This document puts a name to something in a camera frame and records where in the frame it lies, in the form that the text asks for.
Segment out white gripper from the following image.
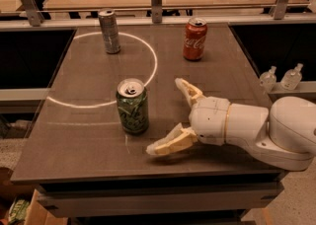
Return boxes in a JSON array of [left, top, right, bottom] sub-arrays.
[[146, 78, 230, 156]]

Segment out green soda can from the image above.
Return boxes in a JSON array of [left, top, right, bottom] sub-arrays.
[[117, 78, 149, 134]]

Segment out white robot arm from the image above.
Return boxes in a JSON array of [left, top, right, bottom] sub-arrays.
[[146, 78, 316, 171]]

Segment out red Coca-Cola can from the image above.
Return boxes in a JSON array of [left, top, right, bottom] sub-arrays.
[[183, 17, 207, 61]]

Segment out tall silver energy can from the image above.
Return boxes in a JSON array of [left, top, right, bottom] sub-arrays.
[[98, 9, 120, 54]]

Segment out clear sanitizer bottle left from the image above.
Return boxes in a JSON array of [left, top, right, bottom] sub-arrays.
[[260, 66, 277, 93]]

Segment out clear sanitizer bottle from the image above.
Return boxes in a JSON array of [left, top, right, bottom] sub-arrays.
[[280, 63, 303, 90], [260, 66, 277, 93]]

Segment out clear sanitizer bottle right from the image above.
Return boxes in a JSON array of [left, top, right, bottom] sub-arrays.
[[280, 63, 303, 90]]

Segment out cardboard box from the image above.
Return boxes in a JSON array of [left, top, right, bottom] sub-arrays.
[[24, 190, 68, 225]]

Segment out green printed package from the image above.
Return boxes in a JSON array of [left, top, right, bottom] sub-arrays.
[[8, 197, 30, 225]]

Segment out left metal rail bracket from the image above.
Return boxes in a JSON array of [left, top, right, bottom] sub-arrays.
[[20, 0, 43, 27]]

